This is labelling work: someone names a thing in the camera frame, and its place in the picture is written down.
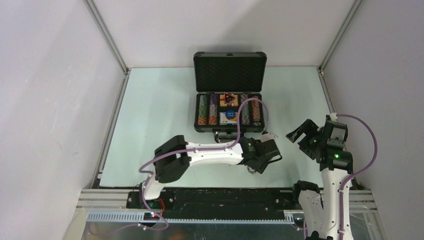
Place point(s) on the aluminium frame post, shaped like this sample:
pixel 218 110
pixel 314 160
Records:
pixel 106 34
pixel 340 34

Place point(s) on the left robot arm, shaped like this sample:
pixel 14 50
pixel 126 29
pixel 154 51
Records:
pixel 174 157

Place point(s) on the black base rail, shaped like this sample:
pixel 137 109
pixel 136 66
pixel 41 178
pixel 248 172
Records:
pixel 227 203

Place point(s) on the red triangular dealer button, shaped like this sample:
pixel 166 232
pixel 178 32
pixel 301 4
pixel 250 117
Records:
pixel 229 97

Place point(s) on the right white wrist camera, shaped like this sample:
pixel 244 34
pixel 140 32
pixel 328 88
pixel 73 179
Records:
pixel 332 116

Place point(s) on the blue small blind button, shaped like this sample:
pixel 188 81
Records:
pixel 230 114

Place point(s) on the blue orange chip row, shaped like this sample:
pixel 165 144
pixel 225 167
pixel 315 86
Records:
pixel 245 114

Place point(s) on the right aluminium frame post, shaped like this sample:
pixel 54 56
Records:
pixel 340 34

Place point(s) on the grey cable duct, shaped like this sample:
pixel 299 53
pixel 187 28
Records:
pixel 145 217

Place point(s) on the purple blue chip row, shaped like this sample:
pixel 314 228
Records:
pixel 212 119

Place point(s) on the brown chip row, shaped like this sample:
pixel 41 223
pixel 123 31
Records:
pixel 256 113

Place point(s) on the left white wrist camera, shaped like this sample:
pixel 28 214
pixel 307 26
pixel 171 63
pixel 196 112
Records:
pixel 268 136

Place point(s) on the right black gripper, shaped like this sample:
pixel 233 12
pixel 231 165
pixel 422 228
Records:
pixel 308 127

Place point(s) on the green chip row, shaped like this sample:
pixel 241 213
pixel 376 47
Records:
pixel 202 110

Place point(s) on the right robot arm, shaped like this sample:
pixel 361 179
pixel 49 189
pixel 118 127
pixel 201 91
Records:
pixel 326 209

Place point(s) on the blue card deck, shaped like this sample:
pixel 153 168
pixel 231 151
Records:
pixel 224 121

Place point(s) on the grey poker chip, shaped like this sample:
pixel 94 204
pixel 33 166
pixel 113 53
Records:
pixel 251 170

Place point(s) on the red card deck box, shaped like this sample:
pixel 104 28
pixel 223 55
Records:
pixel 234 103

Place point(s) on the black poker case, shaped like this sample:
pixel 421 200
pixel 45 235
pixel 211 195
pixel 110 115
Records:
pixel 234 73

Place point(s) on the left aluminium frame post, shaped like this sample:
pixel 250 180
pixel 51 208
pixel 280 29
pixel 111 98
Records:
pixel 106 34

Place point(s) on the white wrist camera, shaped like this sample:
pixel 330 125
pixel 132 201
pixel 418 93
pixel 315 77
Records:
pixel 332 116
pixel 268 136

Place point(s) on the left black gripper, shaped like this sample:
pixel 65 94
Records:
pixel 260 166

